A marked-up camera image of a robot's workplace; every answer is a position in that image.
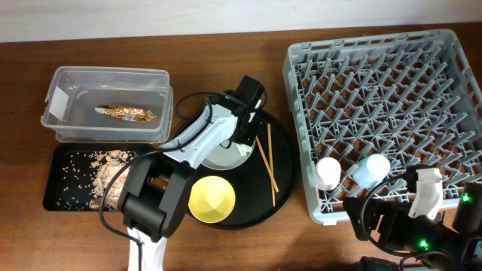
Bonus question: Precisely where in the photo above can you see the pink cup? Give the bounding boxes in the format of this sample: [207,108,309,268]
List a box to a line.
[316,157,341,190]

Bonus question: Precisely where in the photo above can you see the grey round plate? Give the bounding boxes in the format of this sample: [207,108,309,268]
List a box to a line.
[202,141,254,170]

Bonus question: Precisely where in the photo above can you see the clear plastic bin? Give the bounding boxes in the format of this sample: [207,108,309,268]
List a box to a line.
[41,66,173,143]

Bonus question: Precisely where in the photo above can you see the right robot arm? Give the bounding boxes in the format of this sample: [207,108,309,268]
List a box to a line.
[343,182,481,270]

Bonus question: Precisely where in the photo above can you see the grey dishwasher rack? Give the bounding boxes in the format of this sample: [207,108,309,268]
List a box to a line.
[282,29,481,226]

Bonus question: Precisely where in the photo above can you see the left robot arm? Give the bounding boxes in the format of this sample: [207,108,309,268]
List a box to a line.
[117,76,265,270]

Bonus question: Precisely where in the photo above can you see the black rectangular tray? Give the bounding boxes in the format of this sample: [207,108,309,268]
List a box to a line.
[43,143,153,212]

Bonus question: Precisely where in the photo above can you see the wooden chopstick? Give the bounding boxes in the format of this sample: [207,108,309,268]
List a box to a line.
[255,136,279,193]
[267,123,276,207]

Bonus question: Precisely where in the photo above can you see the yellow bowl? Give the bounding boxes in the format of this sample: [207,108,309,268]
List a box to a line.
[188,175,236,224]

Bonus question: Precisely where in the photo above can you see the light blue cup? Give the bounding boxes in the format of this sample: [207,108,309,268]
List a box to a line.
[352,154,390,190]

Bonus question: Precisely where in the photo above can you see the food scraps and rice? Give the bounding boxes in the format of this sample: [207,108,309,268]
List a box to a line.
[88,150,134,210]

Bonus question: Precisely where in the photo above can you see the brown snack wrapper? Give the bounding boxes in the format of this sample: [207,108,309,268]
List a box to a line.
[95,105,157,123]

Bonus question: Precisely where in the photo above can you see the round black serving tray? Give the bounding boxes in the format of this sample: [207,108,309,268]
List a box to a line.
[197,111,299,230]

